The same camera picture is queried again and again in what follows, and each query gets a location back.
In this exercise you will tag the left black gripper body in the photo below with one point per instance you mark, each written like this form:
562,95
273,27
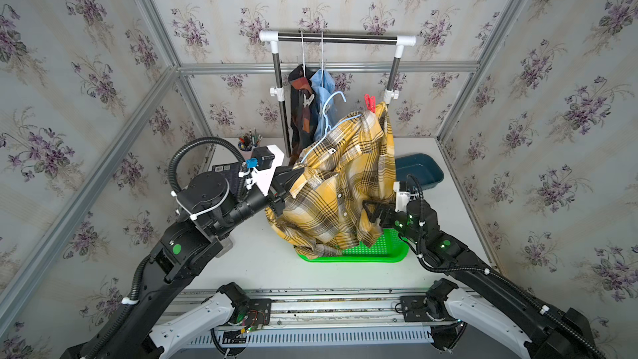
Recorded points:
273,197

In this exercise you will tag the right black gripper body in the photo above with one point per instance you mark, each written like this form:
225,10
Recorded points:
398,222

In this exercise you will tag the yellow plaid shirt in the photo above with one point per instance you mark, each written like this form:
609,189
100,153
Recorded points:
353,163

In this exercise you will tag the red clothespin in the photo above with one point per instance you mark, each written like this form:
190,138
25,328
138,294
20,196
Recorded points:
370,102

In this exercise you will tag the light blue wire hanger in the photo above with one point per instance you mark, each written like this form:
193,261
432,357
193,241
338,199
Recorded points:
351,117

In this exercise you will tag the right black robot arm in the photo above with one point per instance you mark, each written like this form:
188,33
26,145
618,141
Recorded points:
473,293

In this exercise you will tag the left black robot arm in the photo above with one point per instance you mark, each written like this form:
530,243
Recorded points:
209,210

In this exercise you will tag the white hanger of dark shirt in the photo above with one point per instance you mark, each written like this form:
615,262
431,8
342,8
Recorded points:
304,58

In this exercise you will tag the white hanger of blue shirt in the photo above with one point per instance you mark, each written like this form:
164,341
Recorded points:
322,48

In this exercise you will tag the green plastic basket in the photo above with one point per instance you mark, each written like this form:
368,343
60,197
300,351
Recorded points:
387,249

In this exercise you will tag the pink pen cup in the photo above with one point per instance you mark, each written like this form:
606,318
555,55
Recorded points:
249,140

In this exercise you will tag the dark blue booklet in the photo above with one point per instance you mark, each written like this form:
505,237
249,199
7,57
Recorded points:
230,172

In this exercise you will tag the dark teal plastic bin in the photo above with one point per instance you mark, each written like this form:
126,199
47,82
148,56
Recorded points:
422,166

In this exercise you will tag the dark plaid shirt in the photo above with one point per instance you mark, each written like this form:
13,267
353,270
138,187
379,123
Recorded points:
303,119

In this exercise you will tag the light blue shirt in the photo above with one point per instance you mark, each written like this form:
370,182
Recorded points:
327,114

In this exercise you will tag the metal clothes rack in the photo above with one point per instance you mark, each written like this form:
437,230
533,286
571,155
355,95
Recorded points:
274,38

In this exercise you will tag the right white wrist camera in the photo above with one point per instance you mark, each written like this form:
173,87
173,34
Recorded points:
402,196

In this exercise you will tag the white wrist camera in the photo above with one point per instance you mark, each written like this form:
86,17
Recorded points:
402,196
258,171

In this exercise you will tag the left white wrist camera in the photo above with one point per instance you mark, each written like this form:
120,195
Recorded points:
258,171

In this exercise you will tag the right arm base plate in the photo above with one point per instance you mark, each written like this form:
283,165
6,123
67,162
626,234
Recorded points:
423,308

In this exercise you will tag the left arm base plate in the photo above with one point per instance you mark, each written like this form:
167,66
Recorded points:
253,316

